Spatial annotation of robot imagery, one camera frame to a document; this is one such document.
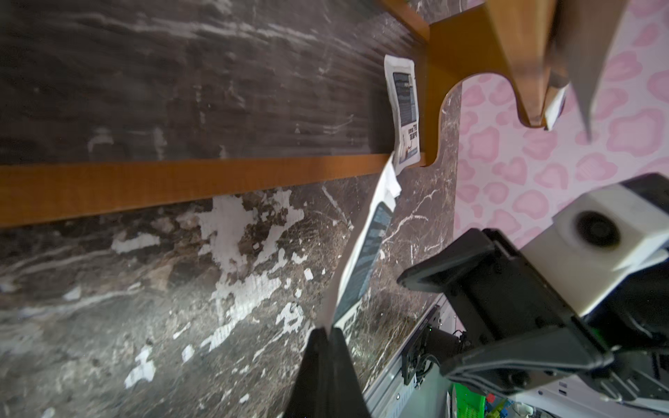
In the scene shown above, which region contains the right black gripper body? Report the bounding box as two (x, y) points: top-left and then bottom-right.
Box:
(396, 226), (669, 414)

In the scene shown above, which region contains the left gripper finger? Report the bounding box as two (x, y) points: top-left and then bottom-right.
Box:
(283, 328), (370, 418)

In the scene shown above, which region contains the blue-grey label coffee bag front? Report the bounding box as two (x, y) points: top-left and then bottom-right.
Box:
(317, 160), (402, 333)

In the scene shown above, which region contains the blue-grey label coffee bag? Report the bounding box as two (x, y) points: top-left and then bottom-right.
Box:
(317, 160), (402, 333)
(384, 55), (421, 175)

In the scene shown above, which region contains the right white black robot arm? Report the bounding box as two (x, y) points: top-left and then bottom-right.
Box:
(398, 228), (668, 414)

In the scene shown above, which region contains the aluminium front rail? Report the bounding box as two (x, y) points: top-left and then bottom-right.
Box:
(364, 295), (458, 417)

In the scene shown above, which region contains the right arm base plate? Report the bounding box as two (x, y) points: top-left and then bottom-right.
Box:
(401, 304), (466, 386)

